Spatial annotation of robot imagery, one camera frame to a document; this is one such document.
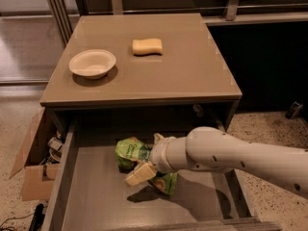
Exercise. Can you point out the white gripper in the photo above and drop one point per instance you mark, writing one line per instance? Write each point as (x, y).
(158, 157)

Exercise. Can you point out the green rice chip bag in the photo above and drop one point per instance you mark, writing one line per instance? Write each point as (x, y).
(130, 152)

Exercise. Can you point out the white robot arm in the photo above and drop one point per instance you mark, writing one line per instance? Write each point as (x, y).
(209, 149)

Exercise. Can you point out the open grey top drawer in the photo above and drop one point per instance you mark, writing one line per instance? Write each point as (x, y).
(89, 193)

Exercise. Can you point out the grey cabinet counter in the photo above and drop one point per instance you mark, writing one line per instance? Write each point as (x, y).
(191, 69)

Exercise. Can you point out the items inside cardboard box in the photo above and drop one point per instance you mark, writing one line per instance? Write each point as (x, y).
(54, 150)

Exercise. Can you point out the yellow sponge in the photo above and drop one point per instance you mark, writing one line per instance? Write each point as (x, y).
(147, 46)

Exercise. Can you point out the white paper bowl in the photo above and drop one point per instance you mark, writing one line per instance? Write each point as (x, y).
(92, 64)

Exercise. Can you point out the cardboard box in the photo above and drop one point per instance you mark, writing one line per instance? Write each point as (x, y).
(38, 179)

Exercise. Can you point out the black device on floor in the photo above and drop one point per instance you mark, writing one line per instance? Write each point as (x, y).
(38, 218)

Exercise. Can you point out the dark object on floor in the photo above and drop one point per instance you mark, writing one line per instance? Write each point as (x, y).
(294, 110)

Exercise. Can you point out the metal railing shelf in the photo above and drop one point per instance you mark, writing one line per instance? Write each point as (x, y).
(215, 12)

